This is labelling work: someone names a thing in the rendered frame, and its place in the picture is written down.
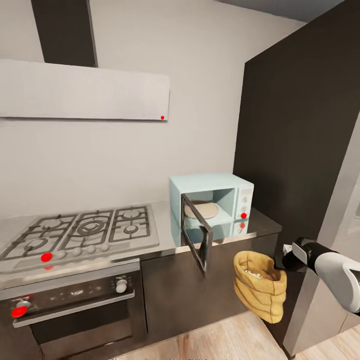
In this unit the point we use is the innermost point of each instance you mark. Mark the microwave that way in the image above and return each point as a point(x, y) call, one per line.
point(198, 200)

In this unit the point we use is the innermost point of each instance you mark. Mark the oven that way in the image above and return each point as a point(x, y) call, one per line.
point(82, 316)

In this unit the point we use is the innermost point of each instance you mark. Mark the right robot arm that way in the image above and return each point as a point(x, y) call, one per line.
point(340, 274)

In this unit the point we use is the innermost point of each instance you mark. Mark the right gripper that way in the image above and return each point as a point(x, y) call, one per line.
point(283, 263)

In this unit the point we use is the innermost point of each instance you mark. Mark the popcorn bag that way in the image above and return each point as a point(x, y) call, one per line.
point(260, 287)

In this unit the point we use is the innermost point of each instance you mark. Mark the fridge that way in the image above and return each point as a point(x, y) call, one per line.
point(298, 142)

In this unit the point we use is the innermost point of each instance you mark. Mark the burner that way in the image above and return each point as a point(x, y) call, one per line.
point(64, 237)

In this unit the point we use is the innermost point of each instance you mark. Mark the range hood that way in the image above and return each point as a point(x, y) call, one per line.
point(69, 84)

